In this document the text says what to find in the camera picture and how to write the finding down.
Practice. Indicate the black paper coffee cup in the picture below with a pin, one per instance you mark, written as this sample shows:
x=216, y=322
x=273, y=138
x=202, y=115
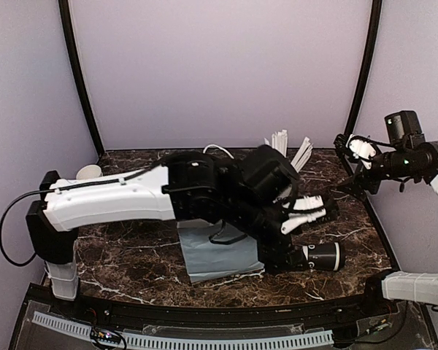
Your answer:
x=325, y=257

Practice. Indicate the white slotted cable duct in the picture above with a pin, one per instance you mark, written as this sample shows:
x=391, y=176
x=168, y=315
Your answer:
x=216, y=339

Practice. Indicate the white paper bag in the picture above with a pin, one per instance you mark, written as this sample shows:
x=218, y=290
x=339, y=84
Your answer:
x=216, y=251

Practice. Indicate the black front table rail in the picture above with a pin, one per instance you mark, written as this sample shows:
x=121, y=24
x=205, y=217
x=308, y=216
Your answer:
x=337, y=313

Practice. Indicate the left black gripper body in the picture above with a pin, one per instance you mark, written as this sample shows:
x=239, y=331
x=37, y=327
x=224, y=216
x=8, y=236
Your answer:
x=269, y=253

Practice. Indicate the green circuit board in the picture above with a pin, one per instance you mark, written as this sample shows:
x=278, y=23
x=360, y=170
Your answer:
x=104, y=336

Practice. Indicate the stack of paper cups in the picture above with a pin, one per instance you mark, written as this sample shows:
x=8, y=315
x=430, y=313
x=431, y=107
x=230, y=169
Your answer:
x=91, y=171

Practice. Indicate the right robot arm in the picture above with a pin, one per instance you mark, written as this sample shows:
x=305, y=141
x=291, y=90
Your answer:
x=407, y=156

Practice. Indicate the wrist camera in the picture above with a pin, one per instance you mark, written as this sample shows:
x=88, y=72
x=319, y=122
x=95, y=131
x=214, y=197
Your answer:
x=307, y=210
x=356, y=149

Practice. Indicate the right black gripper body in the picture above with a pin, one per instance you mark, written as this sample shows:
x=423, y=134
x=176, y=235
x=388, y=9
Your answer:
x=360, y=174

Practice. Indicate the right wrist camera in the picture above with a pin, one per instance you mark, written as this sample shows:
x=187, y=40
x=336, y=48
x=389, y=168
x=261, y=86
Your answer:
x=356, y=149

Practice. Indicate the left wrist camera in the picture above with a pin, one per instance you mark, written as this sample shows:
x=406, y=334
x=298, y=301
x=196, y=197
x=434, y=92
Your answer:
x=307, y=210

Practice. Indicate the left black frame post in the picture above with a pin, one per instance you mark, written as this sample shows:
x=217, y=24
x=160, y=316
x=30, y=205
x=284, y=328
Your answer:
x=79, y=80

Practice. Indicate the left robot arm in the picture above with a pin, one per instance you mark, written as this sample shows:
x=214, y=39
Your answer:
x=181, y=186

